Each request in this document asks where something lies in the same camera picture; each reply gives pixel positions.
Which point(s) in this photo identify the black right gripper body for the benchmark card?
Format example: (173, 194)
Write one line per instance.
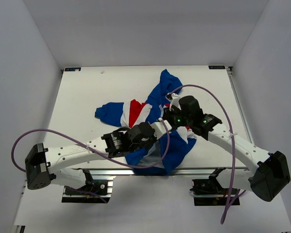
(177, 119)

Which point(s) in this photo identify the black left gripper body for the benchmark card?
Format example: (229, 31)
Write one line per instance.
(151, 140)

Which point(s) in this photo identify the blue white red jacket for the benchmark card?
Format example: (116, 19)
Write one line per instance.
(167, 153)

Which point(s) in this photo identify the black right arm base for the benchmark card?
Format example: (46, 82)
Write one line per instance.
(208, 192)

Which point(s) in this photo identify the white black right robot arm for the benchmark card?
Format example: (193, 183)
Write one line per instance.
(267, 173)

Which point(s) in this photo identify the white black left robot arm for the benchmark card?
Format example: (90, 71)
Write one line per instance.
(45, 166)

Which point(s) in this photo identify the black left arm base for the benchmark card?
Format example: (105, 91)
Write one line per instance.
(97, 190)

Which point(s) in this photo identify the blue right corner label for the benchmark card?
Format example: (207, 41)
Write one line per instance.
(216, 67)

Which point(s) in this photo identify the blue corner label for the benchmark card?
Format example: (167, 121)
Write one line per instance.
(72, 69)
(216, 67)

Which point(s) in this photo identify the blue left corner label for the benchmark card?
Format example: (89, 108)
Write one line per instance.
(72, 69)

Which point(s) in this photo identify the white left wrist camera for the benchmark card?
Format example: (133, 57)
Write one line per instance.
(161, 128)

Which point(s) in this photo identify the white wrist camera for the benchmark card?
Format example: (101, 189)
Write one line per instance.
(161, 128)
(174, 101)

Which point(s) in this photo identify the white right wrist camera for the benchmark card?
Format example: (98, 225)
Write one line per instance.
(174, 101)

